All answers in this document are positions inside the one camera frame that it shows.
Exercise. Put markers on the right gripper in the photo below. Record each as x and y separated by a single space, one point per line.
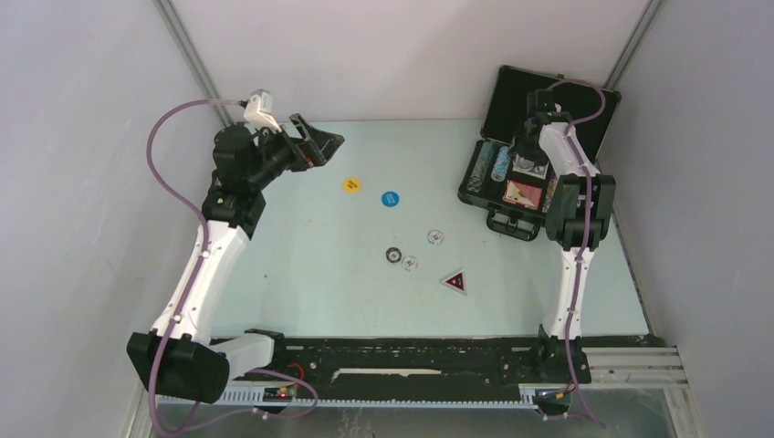
538 156

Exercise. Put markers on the red black triangle marker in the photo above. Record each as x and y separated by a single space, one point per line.
456 282

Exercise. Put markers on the purple chip stack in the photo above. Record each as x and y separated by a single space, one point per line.
549 193

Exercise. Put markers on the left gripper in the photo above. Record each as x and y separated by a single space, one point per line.
315 152

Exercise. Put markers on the light blue chip stack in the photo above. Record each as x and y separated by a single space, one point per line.
501 165

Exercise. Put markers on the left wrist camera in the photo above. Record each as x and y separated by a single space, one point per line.
257 111

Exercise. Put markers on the black poker set case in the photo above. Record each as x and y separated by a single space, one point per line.
505 119

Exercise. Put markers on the dark blue fifty chip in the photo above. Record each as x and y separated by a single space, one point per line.
394 255

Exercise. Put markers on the red playing card deck box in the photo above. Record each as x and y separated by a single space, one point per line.
523 195

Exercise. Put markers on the light blue ten chip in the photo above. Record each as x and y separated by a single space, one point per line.
435 237
409 263

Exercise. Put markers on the yellow round button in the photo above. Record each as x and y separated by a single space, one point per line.
351 185

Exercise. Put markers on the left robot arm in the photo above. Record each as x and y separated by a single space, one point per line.
177 357

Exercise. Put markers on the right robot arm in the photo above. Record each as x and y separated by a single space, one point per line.
578 219

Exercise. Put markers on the blue round button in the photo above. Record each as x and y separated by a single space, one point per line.
390 199

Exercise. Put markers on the clear round dealer button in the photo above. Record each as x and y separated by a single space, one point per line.
530 168

